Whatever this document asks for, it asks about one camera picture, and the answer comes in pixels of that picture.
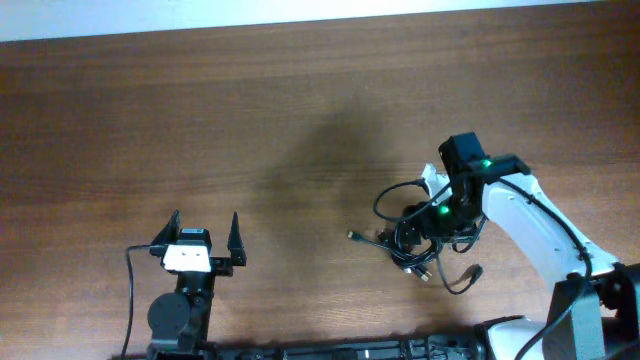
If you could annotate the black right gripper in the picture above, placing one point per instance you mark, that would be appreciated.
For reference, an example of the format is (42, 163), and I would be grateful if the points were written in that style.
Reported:
(410, 233)

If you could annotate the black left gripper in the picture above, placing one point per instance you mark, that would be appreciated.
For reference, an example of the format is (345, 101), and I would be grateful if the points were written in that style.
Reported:
(223, 266)

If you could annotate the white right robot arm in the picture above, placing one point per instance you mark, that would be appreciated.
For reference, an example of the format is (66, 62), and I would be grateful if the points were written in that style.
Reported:
(594, 311)

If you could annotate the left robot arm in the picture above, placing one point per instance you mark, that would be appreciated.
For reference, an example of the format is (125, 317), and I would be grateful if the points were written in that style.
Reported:
(179, 320)

